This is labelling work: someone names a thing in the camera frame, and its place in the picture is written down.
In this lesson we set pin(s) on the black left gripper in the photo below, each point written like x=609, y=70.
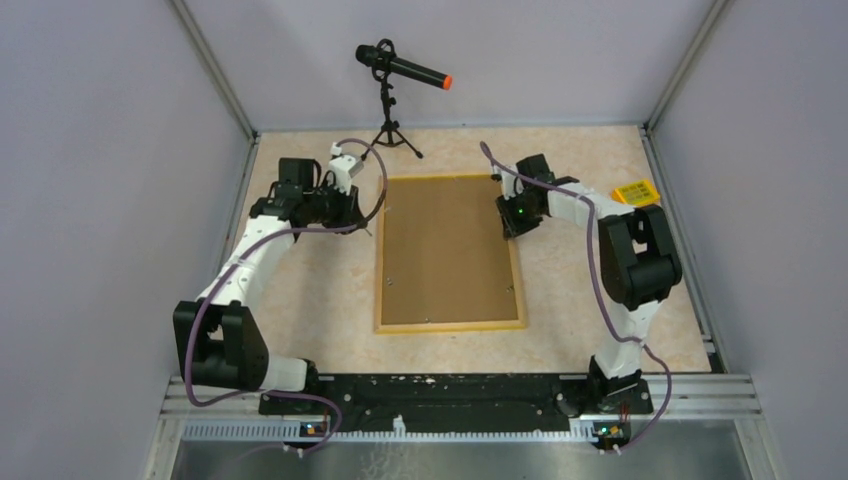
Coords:
x=350, y=212

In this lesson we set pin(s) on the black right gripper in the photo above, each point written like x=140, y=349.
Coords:
x=511, y=228

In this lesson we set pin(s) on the yellow wooden picture frame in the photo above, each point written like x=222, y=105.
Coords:
x=450, y=326

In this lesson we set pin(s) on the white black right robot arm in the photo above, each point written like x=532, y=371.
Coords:
x=632, y=258

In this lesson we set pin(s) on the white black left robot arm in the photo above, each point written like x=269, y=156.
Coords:
x=218, y=340

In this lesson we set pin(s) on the yellow screwdriver bit box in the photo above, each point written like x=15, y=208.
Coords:
x=638, y=194

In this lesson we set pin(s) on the black microphone orange tip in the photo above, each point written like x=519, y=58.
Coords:
x=402, y=65

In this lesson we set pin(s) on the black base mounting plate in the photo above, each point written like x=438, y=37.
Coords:
x=571, y=395

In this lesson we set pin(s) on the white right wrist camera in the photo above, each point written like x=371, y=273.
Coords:
x=511, y=186

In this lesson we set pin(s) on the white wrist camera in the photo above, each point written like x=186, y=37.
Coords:
x=343, y=168
x=511, y=186

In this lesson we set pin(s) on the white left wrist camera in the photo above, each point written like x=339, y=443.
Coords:
x=343, y=168

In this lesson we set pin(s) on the brown frame backing board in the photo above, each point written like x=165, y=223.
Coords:
x=444, y=252

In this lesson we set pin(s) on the aluminium front rail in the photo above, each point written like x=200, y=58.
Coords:
x=262, y=417

